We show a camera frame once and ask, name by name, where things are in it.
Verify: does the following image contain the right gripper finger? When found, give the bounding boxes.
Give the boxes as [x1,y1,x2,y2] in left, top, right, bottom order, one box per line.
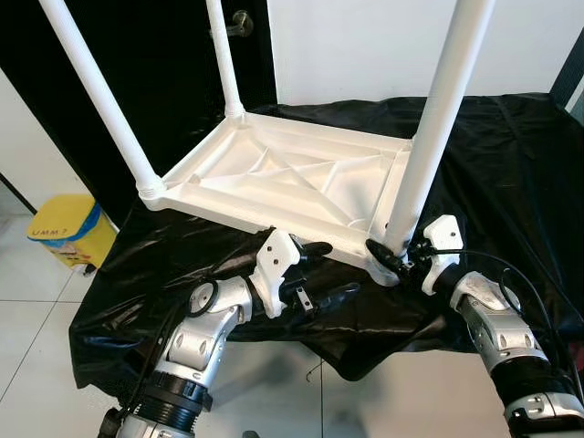
[365,239,408,275]

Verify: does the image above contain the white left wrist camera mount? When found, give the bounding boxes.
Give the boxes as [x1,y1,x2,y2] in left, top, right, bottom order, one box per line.
[251,230,302,318]

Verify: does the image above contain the metal door handle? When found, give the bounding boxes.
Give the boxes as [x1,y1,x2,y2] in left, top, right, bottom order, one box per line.
[226,9,255,37]

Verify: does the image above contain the white plastic table leg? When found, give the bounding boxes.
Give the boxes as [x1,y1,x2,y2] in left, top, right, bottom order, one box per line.
[381,0,500,261]
[36,0,169,203]
[203,0,249,120]

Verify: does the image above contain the yellow cardboard box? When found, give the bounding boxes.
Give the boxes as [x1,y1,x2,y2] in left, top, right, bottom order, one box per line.
[26,193,118,270]

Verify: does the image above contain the black glossy tablecloth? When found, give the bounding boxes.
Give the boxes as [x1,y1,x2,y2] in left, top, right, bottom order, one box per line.
[68,91,584,380]

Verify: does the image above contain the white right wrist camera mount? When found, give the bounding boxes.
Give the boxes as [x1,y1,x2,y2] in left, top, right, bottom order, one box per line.
[422,214,464,295]

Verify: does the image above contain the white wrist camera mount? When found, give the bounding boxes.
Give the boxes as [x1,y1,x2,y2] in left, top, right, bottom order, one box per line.
[251,230,302,318]
[422,214,464,295]

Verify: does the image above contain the white plastic table top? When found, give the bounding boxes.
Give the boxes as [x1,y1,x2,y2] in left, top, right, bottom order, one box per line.
[139,108,416,288]

